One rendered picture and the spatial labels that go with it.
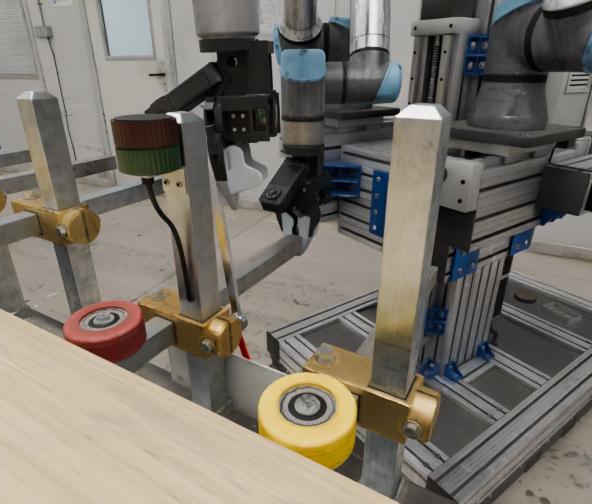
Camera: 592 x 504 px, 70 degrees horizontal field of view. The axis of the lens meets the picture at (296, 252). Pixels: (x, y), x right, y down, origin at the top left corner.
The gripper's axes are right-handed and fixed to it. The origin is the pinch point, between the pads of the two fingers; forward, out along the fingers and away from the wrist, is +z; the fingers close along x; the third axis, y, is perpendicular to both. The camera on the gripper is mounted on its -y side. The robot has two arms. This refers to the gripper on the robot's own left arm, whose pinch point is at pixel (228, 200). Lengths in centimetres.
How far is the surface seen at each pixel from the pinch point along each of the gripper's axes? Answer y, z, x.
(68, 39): -252, -44, 334
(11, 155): -66, 1, 36
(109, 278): -129, 94, 145
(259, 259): 1.7, 12.3, 7.2
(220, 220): 0.2, 1.3, -4.6
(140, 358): -6.4, 13.5, -18.1
